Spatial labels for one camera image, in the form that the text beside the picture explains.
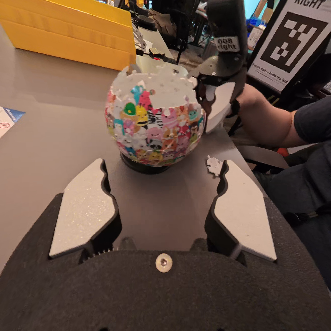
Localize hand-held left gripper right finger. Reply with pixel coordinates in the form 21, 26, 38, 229
204, 159, 278, 262

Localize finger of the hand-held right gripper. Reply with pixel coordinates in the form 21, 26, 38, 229
205, 82, 236, 134
194, 75, 208, 111

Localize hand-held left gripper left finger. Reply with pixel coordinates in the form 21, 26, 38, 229
49, 158, 122, 260

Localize joined puzzle pieces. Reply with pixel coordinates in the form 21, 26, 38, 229
206, 155, 223, 177

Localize colourful puzzle ball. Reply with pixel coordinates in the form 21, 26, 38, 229
106, 63, 207, 167

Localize black ball stand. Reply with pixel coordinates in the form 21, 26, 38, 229
120, 152, 171, 174

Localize person's right forearm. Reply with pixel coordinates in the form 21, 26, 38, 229
233, 84, 308, 148

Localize office chair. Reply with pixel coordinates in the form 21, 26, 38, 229
237, 145, 289, 170

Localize neighbouring white desk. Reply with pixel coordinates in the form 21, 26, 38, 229
133, 24, 179, 65

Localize person's dark clothing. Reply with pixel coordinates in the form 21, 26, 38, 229
252, 96, 331, 298

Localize framed marker sign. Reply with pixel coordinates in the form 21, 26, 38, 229
246, 0, 331, 93

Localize instruction leaflet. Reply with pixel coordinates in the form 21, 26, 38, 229
0, 106, 26, 139

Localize yellow plastic bin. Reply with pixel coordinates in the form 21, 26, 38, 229
0, 0, 137, 71

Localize black wrist strap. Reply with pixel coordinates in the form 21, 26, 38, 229
227, 99, 242, 136

